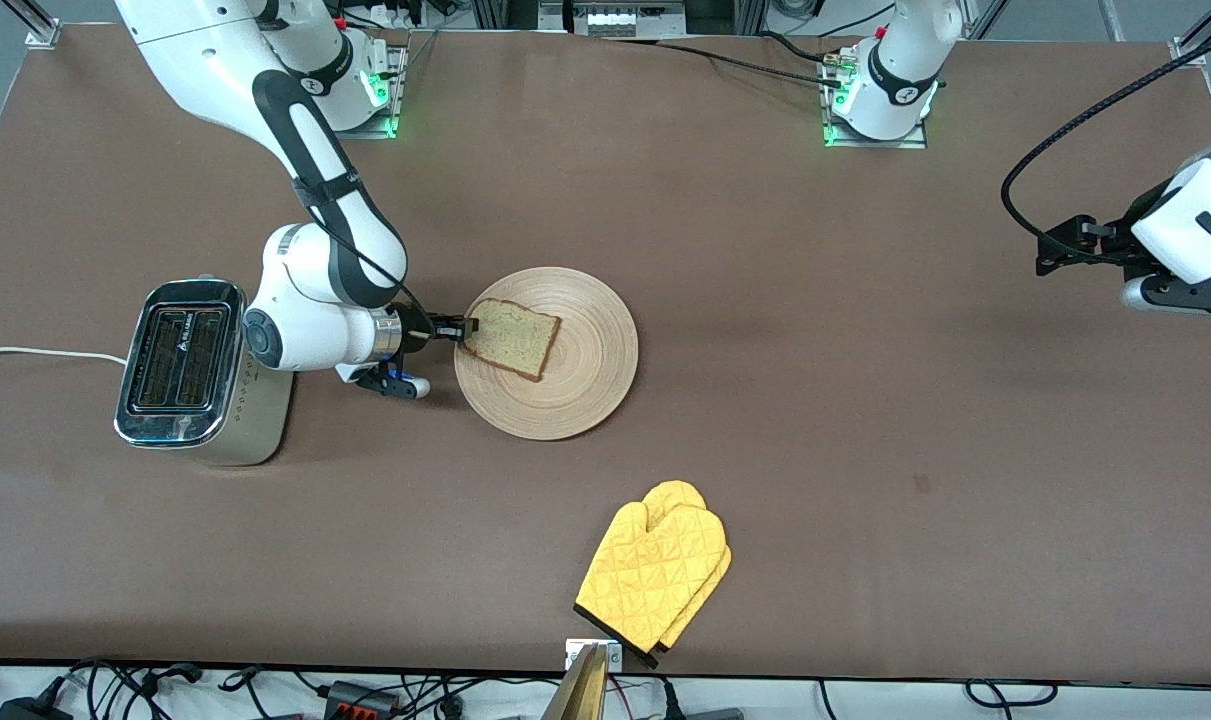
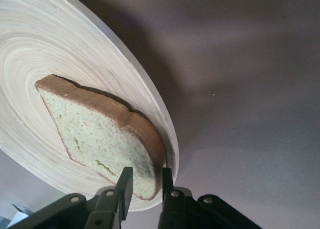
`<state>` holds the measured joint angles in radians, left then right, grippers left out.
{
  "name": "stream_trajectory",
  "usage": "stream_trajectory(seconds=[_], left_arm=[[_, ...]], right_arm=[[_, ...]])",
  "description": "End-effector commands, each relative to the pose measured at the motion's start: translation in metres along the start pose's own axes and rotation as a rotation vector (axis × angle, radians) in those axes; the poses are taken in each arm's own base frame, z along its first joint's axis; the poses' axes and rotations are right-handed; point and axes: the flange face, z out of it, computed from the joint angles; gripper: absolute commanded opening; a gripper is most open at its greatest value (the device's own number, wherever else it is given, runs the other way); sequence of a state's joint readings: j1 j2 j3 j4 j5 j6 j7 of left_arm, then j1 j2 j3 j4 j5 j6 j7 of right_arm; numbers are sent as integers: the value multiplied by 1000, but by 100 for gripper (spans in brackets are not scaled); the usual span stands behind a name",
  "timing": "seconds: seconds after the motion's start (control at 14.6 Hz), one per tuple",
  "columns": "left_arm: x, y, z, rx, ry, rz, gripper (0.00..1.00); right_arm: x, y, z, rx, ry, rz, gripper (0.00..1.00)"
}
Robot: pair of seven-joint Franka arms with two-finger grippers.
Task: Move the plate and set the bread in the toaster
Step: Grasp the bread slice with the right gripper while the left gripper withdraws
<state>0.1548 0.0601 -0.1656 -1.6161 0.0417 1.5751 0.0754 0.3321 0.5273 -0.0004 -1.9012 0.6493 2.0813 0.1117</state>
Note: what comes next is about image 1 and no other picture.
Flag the aluminium frame corner post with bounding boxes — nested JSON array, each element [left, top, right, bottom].
[[0, 0, 63, 48], [1170, 0, 1211, 69]]

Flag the red black connector block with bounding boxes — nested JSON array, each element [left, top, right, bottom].
[[325, 680, 402, 717]]

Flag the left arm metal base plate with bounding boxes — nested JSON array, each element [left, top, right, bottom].
[[823, 50, 929, 151]]

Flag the brass coloured bar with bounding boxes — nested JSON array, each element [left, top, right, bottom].
[[542, 645, 608, 720]]

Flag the silver two-slot toaster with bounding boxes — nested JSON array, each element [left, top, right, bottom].
[[113, 276, 299, 468]]

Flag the yellow quilted oven mitt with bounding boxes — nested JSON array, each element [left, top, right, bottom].
[[574, 500, 728, 669], [641, 480, 734, 653]]

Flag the round wooden plate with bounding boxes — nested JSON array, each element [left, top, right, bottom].
[[453, 266, 640, 442]]

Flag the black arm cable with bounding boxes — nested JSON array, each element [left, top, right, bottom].
[[1000, 25, 1211, 263], [300, 175, 436, 326]]

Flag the white toaster power cord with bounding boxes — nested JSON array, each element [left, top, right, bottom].
[[0, 346, 128, 366]]

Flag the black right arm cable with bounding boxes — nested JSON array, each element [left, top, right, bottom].
[[300, 175, 436, 326]]

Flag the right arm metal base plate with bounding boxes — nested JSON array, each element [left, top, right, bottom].
[[345, 45, 408, 141]]

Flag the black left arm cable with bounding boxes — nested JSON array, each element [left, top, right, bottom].
[[1000, 25, 1211, 263]]

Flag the black plug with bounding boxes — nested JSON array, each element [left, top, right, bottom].
[[660, 680, 746, 720]]

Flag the small metal clamp bracket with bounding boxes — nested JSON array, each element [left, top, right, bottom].
[[565, 640, 624, 673]]

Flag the brown bread slice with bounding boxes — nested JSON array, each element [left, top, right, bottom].
[[458, 298, 563, 383]]

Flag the white power strip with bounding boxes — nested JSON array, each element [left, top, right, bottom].
[[573, 0, 688, 38]]

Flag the black cable on table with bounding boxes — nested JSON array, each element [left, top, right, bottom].
[[655, 32, 848, 89]]

